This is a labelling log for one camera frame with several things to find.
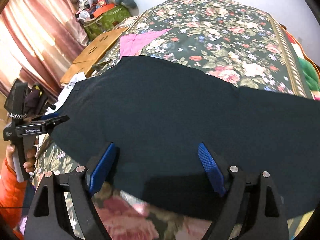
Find bamboo lap desk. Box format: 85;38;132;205
60;27;128;84

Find pink folded cloth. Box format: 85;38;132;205
120;28;171;57

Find person left hand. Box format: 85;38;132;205
6;139;39;173

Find pink striped curtain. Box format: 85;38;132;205
1;0;88;97

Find black pants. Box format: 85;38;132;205
52;56;319;220

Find yellow fleece blanket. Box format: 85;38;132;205
285;30;319;101

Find green fabric storage bin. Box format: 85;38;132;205
84;5;131;41

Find orange box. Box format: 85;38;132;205
93;3;116;18

